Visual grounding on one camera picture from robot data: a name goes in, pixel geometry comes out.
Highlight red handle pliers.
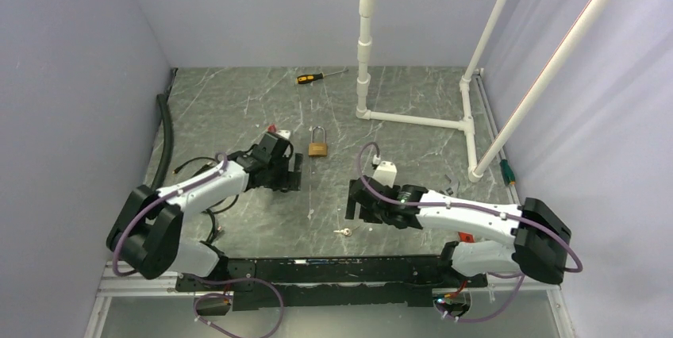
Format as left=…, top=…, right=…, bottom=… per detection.
left=459, top=232, right=475, bottom=243

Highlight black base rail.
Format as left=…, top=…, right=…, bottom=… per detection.
left=175, top=255, right=488, bottom=311

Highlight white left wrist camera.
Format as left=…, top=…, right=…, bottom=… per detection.
left=267, top=125, right=292, bottom=140

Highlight green handle screwdriver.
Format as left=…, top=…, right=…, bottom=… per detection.
left=499, top=159, right=516, bottom=186

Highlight yellow black screwdriver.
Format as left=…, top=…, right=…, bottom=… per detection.
left=295, top=68, right=349, bottom=85

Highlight black loose cable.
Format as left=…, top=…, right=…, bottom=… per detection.
left=172, top=156, right=243, bottom=244

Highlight silver key bunch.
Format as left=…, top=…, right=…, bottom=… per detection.
left=333, top=226, right=360, bottom=237

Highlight white pvc pipe frame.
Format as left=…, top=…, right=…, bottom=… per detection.
left=356, top=0, right=610, bottom=182

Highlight brass padlock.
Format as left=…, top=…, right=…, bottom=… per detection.
left=307, top=125, right=329, bottom=158

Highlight black corrugated hose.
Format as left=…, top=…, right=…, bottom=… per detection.
left=152, top=93, right=175, bottom=190

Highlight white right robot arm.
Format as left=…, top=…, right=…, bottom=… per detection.
left=346, top=176, right=576, bottom=286

